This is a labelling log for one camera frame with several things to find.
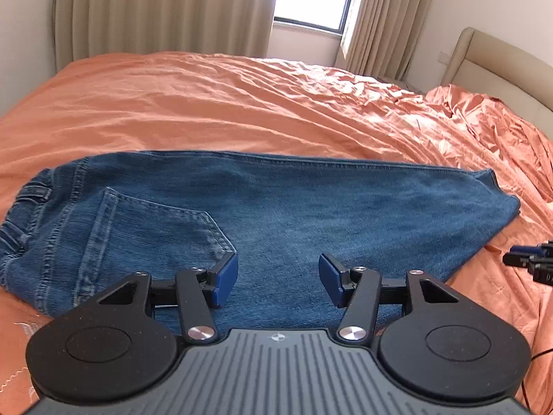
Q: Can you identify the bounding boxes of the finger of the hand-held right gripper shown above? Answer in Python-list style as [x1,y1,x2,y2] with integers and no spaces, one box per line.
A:
[502,252,538,268]
[509,240,553,257]

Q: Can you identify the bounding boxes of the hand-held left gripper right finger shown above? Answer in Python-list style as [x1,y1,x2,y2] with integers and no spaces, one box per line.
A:
[318,253,490,345]

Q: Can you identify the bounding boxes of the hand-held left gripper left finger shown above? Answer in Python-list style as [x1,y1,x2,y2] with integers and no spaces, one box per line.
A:
[65,251,240,345]

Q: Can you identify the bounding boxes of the blue denim pants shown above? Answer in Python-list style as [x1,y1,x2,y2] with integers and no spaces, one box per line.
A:
[0,150,522,331]

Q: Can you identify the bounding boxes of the crumpled orange quilt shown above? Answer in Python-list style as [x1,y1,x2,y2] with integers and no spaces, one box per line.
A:
[425,83,553,243]

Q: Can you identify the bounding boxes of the orange bed cover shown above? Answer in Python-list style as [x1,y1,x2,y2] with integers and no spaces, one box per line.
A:
[0,51,553,415]

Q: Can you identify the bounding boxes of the beige padded headboard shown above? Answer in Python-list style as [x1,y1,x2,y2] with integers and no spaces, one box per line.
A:
[440,27,553,136]

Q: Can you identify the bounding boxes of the narrow beige curtain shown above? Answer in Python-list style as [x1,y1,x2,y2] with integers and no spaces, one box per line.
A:
[339,0,440,80]

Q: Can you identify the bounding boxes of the wide beige curtain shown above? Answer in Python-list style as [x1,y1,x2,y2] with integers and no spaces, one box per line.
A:
[54,0,282,63]

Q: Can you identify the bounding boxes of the thin black cable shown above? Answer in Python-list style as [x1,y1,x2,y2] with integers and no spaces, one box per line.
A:
[520,351,553,412]

